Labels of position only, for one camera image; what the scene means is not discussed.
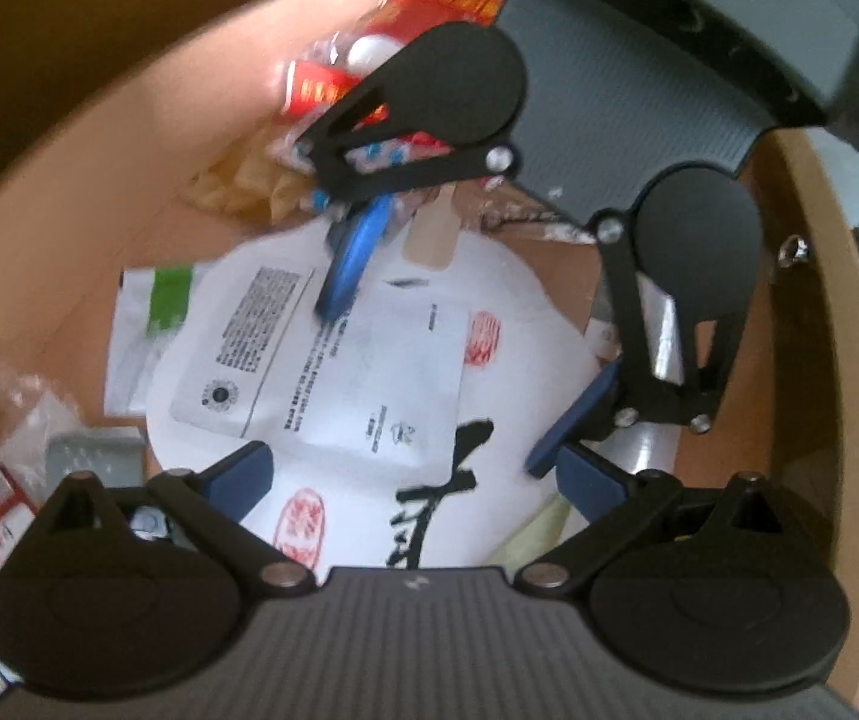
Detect white printed sachet packet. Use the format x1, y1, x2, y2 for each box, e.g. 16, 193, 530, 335
169, 263, 468, 484

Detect wooden drawer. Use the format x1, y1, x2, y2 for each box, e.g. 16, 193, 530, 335
0, 0, 859, 706

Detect silver metallic cylinder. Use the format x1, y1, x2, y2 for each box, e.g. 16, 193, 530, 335
603, 275, 683, 473

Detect grey star-pattern packet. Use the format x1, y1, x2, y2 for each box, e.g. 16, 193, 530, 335
45, 426, 170, 541

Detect crumpled brown paper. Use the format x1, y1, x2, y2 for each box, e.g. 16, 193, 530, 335
178, 125, 313, 227

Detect red pill box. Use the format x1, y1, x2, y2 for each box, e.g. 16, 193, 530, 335
278, 0, 504, 122

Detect white green packet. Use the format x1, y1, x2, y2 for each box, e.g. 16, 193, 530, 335
102, 262, 209, 418

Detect clear crumpled plastic bag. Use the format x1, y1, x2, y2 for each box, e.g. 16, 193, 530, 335
0, 358, 86, 481

